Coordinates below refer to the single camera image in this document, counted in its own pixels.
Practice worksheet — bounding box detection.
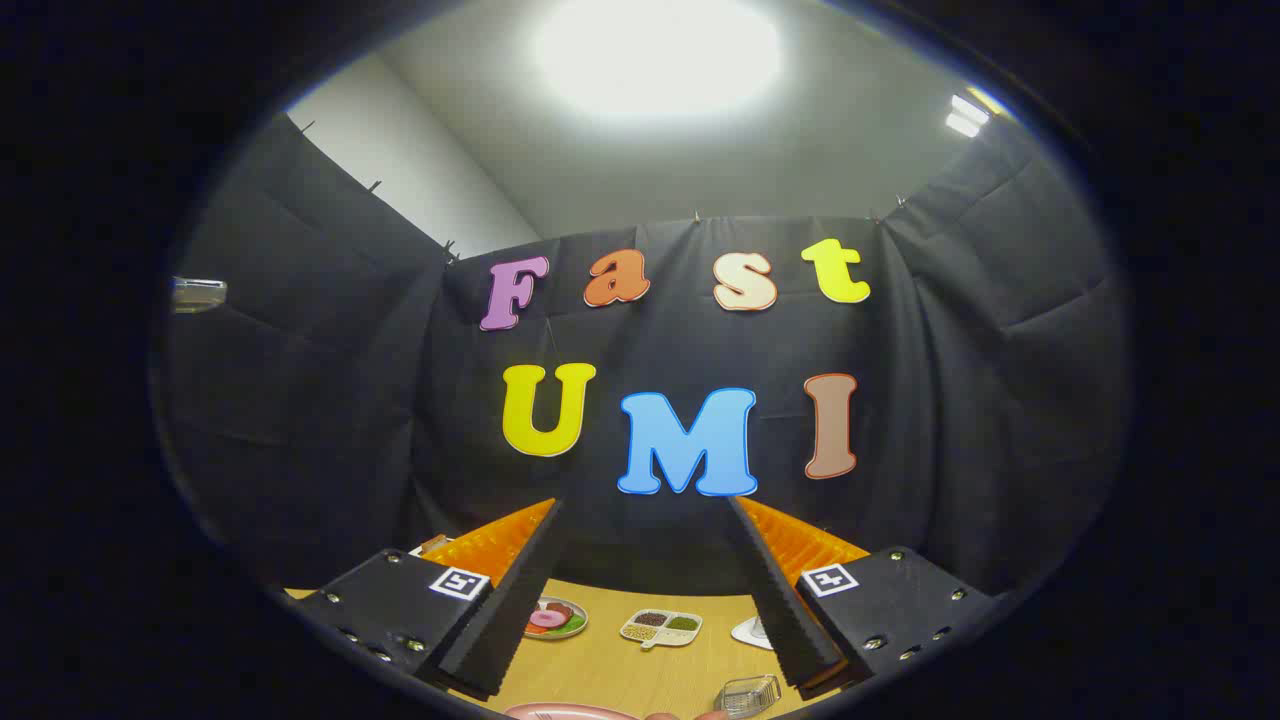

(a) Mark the white divided tray with beans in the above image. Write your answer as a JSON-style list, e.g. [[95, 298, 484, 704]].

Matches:
[[620, 609, 703, 650]]

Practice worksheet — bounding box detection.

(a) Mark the pink plate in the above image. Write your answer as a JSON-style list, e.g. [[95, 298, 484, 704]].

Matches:
[[503, 702, 643, 720]]

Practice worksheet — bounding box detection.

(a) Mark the plate of toy food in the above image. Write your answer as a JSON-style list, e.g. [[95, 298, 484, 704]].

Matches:
[[524, 597, 589, 641]]

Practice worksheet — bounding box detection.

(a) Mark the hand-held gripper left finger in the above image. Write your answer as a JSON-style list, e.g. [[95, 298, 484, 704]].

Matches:
[[290, 498, 566, 701]]

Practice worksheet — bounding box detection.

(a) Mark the small rectangular ceiling light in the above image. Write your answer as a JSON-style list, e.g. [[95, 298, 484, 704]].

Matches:
[[945, 92, 991, 139]]

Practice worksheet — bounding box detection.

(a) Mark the metal wire basket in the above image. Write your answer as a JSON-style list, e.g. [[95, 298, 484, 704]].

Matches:
[[715, 674, 783, 719]]

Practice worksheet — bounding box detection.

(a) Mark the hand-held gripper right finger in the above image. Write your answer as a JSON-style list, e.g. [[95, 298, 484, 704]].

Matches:
[[728, 496, 1003, 701]]

